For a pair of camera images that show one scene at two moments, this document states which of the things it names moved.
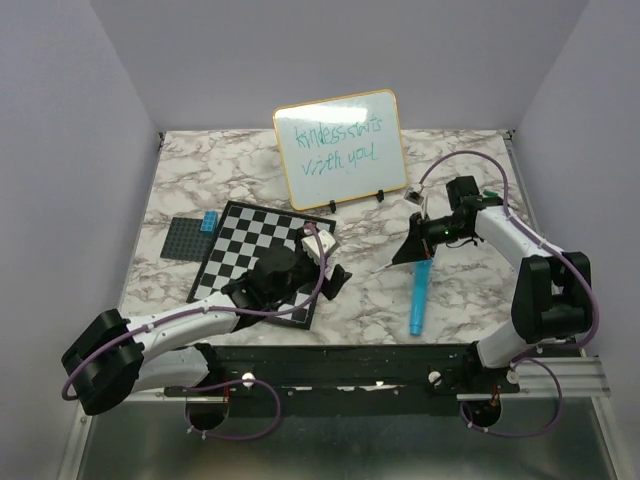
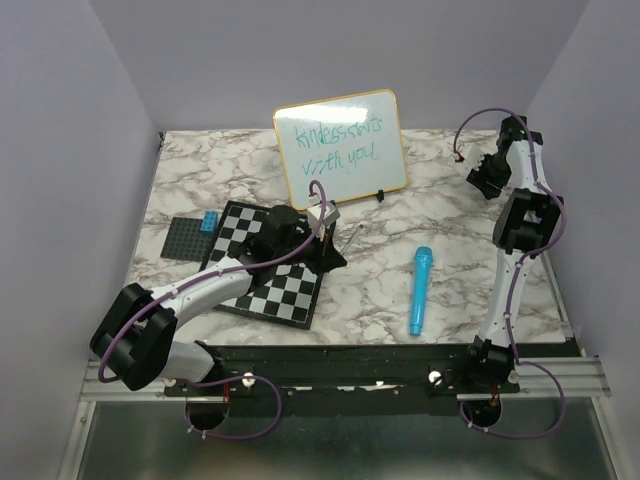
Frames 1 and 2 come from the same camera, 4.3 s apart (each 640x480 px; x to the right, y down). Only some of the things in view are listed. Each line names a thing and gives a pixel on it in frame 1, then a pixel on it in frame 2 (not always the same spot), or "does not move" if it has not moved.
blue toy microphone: (421, 271) does not move
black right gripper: (418, 244) → (478, 178)
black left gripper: (330, 289) → (326, 256)
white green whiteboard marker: (383, 267) → (352, 239)
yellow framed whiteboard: (341, 149) does not move
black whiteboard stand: (333, 206) does not move
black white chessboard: (244, 233) does not move
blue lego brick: (209, 223) does not move
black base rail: (347, 381) does not move
